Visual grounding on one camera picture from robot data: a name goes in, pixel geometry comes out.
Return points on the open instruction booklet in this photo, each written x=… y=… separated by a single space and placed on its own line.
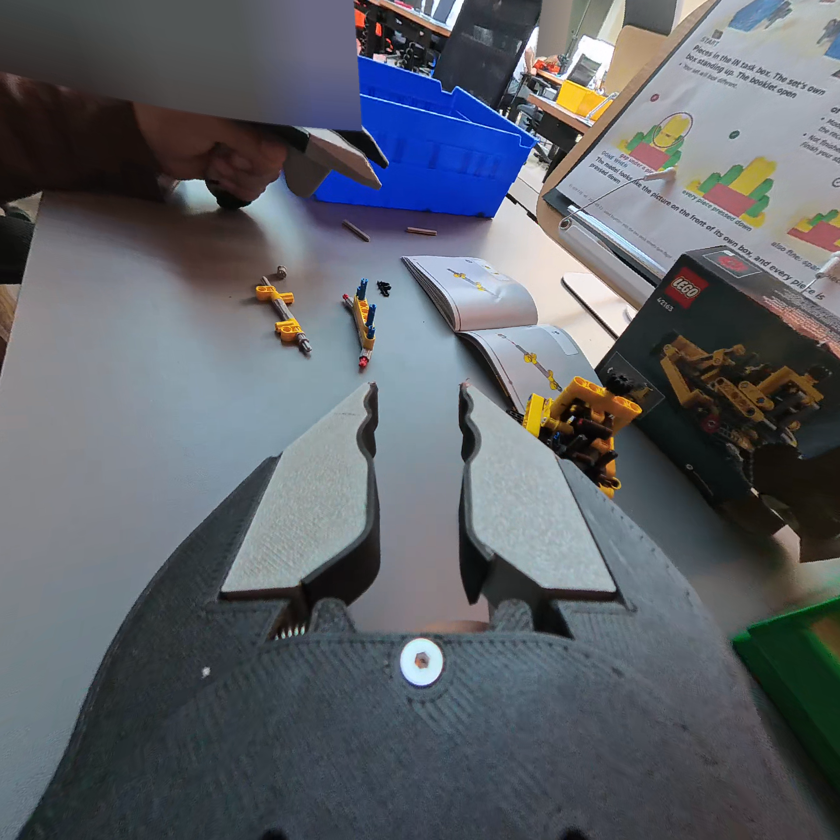
x=492 y=295

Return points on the black lego set box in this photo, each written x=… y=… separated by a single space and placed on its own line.
x=722 y=367

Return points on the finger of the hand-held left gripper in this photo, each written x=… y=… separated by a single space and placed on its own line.
x=331 y=154
x=373 y=149

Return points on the yellow plastic bin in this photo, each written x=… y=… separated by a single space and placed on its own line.
x=581 y=97

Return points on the printed instruction sheet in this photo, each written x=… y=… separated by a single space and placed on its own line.
x=722 y=118

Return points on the grey easel stand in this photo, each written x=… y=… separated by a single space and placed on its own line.
x=610 y=253

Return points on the dark grey axle rod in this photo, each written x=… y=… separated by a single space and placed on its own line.
x=421 y=231
x=355 y=230

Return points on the yellow beam with blue pins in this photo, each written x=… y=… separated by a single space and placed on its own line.
x=363 y=321

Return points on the cardboard backing board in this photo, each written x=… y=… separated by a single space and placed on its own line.
x=649 y=52

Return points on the yellow lego vehicle model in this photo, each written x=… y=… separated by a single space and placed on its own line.
x=577 y=407

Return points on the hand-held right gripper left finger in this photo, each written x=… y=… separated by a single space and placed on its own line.
x=308 y=512

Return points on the person's left forearm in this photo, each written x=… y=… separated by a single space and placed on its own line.
x=65 y=131

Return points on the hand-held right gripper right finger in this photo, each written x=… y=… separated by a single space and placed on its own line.
x=531 y=518

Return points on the grey axle with yellow connectors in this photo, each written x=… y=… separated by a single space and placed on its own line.
x=287 y=315

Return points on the green plastic bin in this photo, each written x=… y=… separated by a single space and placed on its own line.
x=800 y=682

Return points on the person's left hand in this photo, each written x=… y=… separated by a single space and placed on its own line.
x=210 y=148

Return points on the wooden background desk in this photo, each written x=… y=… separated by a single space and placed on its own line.
x=558 y=118

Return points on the black office chair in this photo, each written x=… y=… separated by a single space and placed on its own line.
x=485 y=46

